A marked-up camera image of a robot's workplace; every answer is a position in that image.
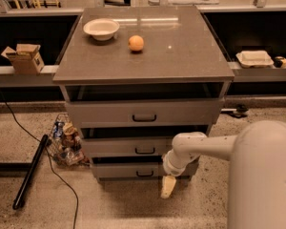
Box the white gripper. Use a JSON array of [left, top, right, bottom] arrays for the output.
[[160, 150, 187, 198]]

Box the grey bottom drawer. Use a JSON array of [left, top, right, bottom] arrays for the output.
[[90, 160, 200, 179]]

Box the grey drawer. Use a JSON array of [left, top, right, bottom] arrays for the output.
[[90, 160, 200, 179], [66, 99, 224, 128], [82, 136, 173, 157]]

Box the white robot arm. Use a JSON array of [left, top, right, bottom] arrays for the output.
[[161, 120, 286, 229]]

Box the grey middle drawer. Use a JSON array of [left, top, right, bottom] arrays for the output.
[[82, 136, 173, 157]]

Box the grey top drawer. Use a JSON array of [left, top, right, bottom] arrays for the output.
[[66, 99, 224, 128]]

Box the grey drawer cabinet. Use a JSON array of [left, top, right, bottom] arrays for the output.
[[52, 6, 235, 189]]

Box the open cardboard box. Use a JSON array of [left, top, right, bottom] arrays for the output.
[[1, 44, 45, 74]]

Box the black caster wheel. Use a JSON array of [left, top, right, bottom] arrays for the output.
[[221, 105, 248, 118]]

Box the black tube on floor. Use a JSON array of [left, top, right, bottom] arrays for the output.
[[12, 135, 49, 210]]

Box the orange fruit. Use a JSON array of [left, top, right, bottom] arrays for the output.
[[129, 35, 144, 52]]

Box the white foam takeout container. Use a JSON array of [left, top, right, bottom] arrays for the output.
[[235, 51, 274, 68]]

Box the yellow black tape measure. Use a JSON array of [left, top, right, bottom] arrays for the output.
[[274, 56, 286, 68]]

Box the white paper bowl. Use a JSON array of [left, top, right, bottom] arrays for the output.
[[83, 18, 120, 41]]

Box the wire basket with items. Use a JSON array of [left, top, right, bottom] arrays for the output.
[[48, 114, 90, 166]]

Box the black cable left floor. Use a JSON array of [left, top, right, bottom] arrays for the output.
[[0, 72, 80, 229]]

